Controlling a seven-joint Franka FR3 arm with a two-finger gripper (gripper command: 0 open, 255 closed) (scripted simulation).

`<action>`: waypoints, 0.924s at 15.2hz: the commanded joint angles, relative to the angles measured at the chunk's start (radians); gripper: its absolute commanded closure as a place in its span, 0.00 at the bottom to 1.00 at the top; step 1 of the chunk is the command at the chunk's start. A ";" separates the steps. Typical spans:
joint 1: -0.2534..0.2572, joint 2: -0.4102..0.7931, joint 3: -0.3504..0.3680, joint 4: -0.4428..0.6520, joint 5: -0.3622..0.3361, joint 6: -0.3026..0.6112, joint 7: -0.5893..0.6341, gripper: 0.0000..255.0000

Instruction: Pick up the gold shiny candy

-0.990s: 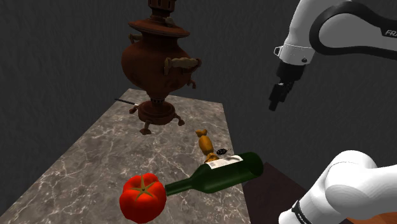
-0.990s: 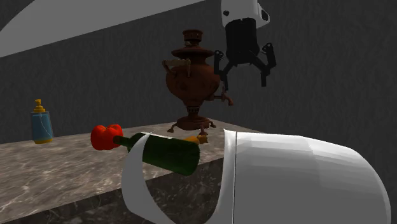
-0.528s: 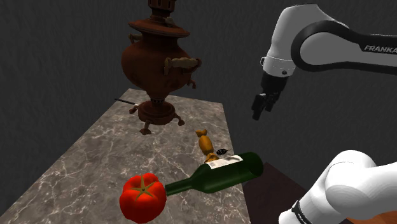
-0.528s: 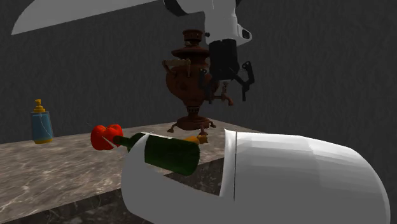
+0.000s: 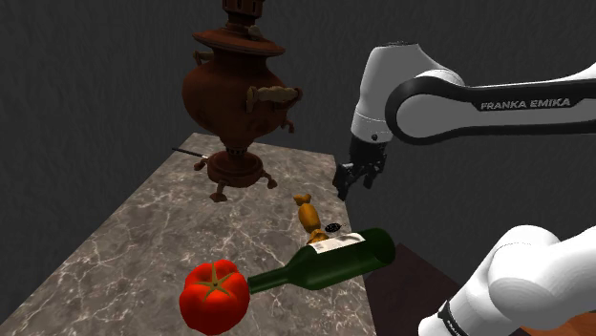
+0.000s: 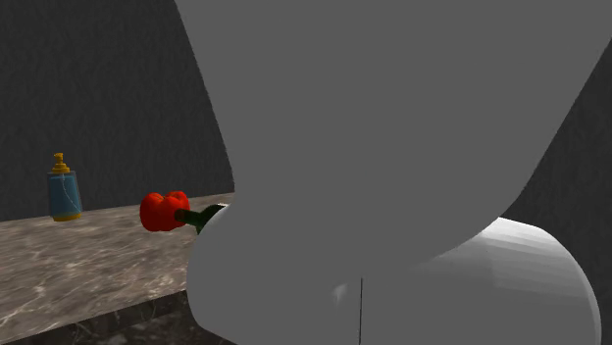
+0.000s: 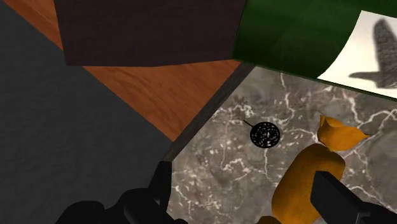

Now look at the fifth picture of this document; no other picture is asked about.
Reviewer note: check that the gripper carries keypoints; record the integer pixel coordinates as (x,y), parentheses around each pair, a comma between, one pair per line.
(365,151)

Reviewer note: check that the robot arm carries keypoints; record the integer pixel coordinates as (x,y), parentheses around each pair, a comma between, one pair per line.
(447,111)

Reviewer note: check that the small black oval thing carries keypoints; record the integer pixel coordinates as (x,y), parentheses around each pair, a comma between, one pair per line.
(332,227)

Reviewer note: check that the golden wrapped candy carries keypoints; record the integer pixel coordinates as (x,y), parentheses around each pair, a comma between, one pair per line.
(308,216)

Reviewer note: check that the green wine bottle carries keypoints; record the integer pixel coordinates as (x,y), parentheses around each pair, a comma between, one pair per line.
(335,263)

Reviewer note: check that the brown samovar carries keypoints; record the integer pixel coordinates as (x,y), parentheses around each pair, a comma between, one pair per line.
(228,97)

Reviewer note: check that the thin black pen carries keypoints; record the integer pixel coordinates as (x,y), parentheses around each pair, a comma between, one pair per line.
(188,152)

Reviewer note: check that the red tomato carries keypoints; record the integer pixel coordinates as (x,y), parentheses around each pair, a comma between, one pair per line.
(214,302)

